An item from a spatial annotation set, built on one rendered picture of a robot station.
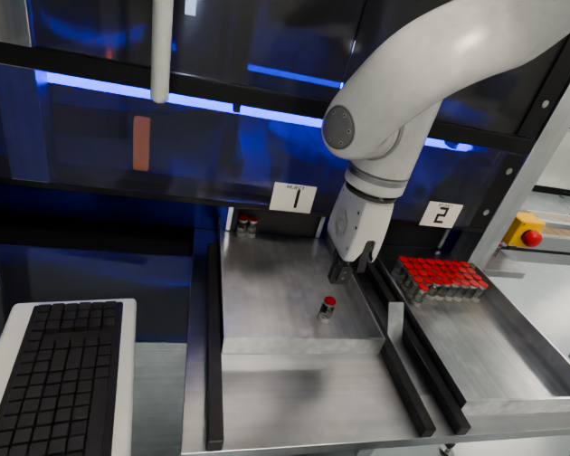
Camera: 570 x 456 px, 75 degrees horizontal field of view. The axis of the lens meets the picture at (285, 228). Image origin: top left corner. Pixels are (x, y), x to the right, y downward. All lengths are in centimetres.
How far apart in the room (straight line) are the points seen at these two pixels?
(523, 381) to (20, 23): 95
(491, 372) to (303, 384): 34
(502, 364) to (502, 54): 54
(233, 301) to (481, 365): 44
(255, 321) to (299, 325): 7
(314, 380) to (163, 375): 55
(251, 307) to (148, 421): 65
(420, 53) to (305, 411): 45
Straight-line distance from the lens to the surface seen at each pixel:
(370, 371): 64
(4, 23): 69
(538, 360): 86
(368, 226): 51
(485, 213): 95
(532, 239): 103
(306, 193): 73
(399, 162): 49
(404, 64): 39
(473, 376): 73
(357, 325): 70
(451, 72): 39
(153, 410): 118
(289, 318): 66
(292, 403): 56
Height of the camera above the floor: 133
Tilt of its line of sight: 30 degrees down
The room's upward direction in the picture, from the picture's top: 14 degrees clockwise
